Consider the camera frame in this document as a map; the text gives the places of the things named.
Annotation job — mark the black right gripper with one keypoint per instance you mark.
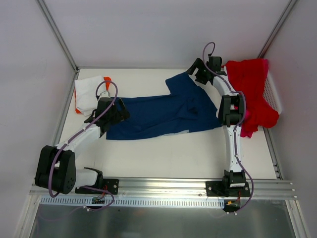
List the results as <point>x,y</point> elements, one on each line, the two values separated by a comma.
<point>201,72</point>

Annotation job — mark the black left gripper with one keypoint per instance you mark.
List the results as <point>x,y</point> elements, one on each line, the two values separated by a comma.
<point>116,111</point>

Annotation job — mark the navy blue t-shirt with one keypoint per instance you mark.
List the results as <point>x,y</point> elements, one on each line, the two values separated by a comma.
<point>187,108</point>

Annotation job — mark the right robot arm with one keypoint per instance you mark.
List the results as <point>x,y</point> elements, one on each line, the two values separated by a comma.
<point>231,114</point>

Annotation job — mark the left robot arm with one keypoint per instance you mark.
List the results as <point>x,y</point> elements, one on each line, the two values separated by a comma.
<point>56,170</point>

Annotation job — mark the folded white t-shirt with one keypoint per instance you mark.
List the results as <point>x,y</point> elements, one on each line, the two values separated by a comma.
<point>86,95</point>

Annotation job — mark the folded orange t-shirt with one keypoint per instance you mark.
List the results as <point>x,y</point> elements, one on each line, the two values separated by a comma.
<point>108,83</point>

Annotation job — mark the red t-shirt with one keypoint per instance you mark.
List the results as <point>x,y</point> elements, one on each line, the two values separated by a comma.
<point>255,84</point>

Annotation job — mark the white perforated plastic basket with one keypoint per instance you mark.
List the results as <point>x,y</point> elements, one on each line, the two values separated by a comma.
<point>252,79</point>

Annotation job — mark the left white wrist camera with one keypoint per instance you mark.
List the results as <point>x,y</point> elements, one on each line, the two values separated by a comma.
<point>105,94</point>

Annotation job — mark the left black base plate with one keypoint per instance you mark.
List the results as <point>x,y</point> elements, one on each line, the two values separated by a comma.
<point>109,184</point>

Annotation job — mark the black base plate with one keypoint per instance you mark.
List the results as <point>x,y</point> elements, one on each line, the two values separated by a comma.
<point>216,188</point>
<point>109,184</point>

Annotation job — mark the aluminium mounting rail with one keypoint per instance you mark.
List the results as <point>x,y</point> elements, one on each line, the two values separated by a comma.
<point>274,189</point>

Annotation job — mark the white slotted cable duct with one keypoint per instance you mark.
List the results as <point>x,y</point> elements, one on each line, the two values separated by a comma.
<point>134,202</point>

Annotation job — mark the left aluminium frame post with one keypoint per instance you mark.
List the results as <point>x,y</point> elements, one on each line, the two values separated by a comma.
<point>57,34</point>

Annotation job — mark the aluminium frame post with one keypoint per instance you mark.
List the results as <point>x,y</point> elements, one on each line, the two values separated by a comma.
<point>57,34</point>
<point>277,27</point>

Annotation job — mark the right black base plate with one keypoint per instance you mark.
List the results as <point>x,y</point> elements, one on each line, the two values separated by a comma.
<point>216,188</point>

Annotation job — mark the right aluminium frame post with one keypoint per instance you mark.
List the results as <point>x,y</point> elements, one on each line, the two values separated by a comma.
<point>277,27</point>

